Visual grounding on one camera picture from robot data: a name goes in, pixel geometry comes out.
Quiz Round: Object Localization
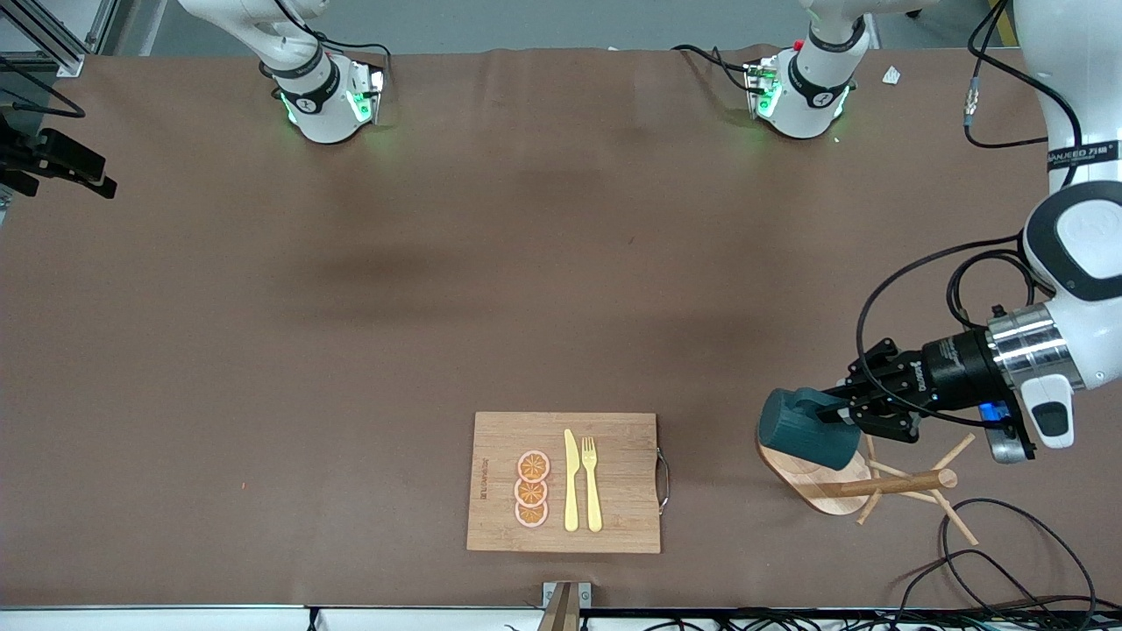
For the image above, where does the dark green cup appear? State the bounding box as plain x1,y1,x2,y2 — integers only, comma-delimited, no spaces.
758,387,864,471

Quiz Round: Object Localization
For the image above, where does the wooden mug rack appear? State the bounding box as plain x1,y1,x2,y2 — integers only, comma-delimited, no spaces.
758,429,980,547

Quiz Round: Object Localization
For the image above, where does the brown table cover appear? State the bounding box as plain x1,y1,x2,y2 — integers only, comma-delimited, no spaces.
0,46,1122,610

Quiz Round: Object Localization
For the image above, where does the wooden cutting board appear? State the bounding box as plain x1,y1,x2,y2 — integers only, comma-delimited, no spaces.
465,412,662,555

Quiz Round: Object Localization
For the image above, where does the yellow plastic fork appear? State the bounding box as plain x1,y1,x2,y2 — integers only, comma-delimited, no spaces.
581,436,604,533

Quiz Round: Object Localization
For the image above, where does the yellow plastic knife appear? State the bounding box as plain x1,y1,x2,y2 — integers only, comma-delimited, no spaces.
564,429,580,533

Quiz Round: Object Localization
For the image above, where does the aluminium frame profile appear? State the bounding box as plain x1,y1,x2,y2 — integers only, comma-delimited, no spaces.
0,0,119,78

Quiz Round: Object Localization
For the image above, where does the black cable on table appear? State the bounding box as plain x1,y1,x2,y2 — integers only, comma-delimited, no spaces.
890,498,1098,625

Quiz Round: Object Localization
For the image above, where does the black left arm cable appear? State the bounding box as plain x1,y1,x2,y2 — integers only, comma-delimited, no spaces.
855,0,1083,422

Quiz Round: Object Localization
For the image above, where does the metal bracket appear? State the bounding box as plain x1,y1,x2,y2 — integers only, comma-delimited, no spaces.
536,581,592,631

